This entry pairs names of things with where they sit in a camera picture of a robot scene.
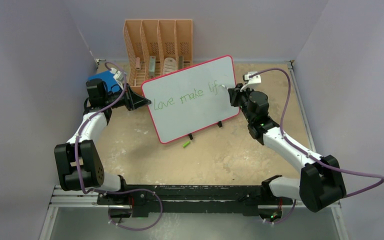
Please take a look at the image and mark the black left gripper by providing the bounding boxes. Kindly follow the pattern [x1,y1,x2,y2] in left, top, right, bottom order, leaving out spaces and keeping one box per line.
[103,83,150,112]

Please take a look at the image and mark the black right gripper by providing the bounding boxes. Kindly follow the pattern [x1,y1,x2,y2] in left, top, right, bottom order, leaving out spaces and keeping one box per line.
[228,83,255,123]

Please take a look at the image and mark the green marker cap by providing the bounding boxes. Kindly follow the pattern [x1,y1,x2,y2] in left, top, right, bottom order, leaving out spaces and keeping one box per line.
[182,141,191,148]

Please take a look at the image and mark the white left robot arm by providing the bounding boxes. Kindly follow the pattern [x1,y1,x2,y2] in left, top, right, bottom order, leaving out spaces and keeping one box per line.
[54,78,151,205]

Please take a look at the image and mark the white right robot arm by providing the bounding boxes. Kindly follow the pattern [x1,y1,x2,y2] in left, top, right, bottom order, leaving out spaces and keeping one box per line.
[227,83,347,213]

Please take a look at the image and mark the pink-framed whiteboard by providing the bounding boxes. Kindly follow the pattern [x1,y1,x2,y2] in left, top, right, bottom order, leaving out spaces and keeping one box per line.
[141,55,240,144]

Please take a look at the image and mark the orange plastic file organizer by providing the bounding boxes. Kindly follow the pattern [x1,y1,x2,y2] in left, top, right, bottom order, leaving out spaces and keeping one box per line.
[123,19,194,89]

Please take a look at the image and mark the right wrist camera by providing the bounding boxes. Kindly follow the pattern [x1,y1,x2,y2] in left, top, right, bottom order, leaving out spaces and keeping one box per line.
[240,71,262,92]

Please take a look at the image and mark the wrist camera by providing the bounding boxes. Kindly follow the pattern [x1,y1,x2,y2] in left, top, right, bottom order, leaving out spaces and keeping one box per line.
[240,71,262,92]
[109,67,124,86]

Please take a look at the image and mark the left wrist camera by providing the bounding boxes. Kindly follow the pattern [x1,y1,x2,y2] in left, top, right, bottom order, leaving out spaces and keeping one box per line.
[109,67,124,86]

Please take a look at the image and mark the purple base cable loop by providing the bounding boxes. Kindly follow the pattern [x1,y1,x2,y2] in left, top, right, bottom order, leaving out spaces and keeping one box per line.
[107,188,164,232]

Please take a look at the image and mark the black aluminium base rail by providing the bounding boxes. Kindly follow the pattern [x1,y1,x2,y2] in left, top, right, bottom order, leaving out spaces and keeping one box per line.
[47,183,342,220]

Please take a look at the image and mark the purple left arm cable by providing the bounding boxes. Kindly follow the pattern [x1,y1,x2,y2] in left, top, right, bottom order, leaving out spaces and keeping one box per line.
[74,61,163,193]

